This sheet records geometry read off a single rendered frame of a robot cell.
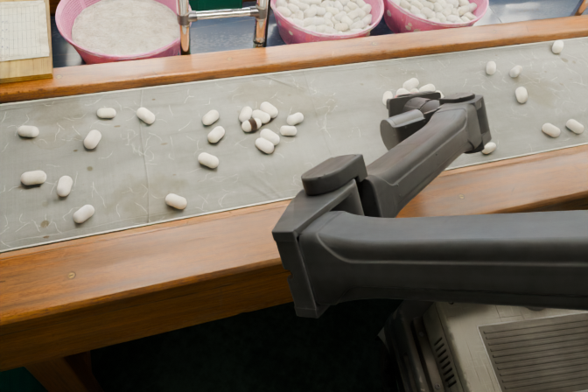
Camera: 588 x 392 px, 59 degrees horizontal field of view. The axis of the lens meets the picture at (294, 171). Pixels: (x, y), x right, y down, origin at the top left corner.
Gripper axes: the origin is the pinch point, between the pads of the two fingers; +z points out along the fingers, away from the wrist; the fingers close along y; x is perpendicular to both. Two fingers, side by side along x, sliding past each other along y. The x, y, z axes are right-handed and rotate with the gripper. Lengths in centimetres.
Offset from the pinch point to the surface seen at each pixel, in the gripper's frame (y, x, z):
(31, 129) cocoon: 65, -5, 4
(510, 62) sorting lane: -34.3, -4.9, 9.0
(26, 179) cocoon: 65, 2, -4
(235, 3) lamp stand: 20.8, -24.6, 37.7
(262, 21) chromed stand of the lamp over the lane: 21.3, -18.9, 11.1
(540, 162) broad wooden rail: -22.3, 11.7, -14.3
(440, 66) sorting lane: -17.0, -6.0, 9.9
